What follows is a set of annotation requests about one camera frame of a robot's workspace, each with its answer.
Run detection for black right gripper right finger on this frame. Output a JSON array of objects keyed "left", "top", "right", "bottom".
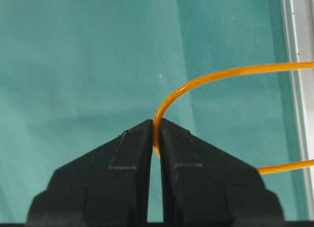
[{"left": 159, "top": 119, "right": 285, "bottom": 224}]

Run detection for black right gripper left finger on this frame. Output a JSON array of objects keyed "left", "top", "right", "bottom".
[{"left": 27, "top": 119, "right": 152, "bottom": 224}]

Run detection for orange rubber band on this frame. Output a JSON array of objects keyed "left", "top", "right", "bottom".
[{"left": 153, "top": 61, "right": 314, "bottom": 175}]

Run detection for green cloth mat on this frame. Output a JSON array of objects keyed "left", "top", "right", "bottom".
[{"left": 0, "top": 0, "right": 302, "bottom": 223}]

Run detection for silver aluminium extrusion rail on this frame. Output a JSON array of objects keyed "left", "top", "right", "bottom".
[{"left": 279, "top": 0, "right": 314, "bottom": 222}]

